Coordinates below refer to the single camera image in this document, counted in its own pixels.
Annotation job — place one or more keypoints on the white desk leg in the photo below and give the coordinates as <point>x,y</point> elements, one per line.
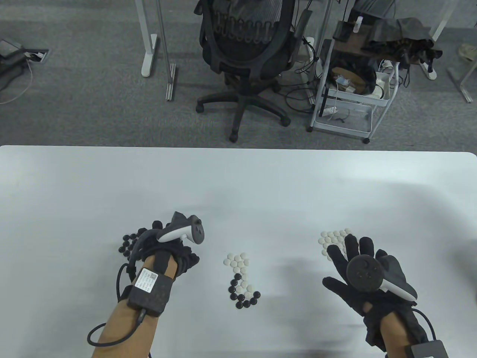
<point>443,26</point>
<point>149,56</point>

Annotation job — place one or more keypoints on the sorted black go stones group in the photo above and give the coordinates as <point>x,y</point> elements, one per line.
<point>126,246</point>

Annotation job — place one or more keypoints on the grey white hand controller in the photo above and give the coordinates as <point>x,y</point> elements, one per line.
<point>195,231</point>
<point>363,274</point>

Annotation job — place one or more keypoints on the person's left forearm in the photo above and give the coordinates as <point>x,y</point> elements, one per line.
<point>126,332</point>

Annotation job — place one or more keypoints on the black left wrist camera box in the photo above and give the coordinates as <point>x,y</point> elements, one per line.
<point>151,292</point>

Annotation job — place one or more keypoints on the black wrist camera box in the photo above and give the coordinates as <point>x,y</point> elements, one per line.
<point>151,292</point>
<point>428,349</point>

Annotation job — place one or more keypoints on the grey metal floor foot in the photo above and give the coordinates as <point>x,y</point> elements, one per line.
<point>462,87</point>

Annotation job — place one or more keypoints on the floor socket box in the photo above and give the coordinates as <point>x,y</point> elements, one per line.
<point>37,56</point>

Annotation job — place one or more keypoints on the grey white right hand controller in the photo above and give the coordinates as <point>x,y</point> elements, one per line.
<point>363,274</point>

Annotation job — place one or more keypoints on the sorted white go stones group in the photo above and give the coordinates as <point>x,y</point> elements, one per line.
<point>329,236</point>

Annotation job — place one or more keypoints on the white utility cart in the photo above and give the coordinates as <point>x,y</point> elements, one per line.
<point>343,128</point>

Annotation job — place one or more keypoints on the person's right hand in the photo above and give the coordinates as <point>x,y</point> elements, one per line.
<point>354,302</point>

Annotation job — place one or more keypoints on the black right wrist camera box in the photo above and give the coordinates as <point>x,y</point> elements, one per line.
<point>428,349</point>

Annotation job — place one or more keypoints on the black cloth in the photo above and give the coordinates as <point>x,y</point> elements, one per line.
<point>398,33</point>

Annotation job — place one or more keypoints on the white power strip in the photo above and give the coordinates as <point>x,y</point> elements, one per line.
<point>428,71</point>

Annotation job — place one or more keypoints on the grey white left hand controller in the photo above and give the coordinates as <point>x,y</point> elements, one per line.
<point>195,231</point>

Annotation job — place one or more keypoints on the aluminium profile post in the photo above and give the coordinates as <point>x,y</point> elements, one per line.
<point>170,82</point>

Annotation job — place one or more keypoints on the black mesh office chair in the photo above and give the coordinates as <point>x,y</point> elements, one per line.
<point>242,80</point>

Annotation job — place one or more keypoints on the tan shoe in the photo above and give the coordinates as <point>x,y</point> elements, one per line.
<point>468,52</point>

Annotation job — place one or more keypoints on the mixed black white go stones pile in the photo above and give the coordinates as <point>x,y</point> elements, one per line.
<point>242,287</point>

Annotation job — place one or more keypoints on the small white bottle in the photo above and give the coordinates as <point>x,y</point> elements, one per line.
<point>358,25</point>

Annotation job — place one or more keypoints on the person's left hand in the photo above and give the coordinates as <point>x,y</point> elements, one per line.
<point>182,257</point>

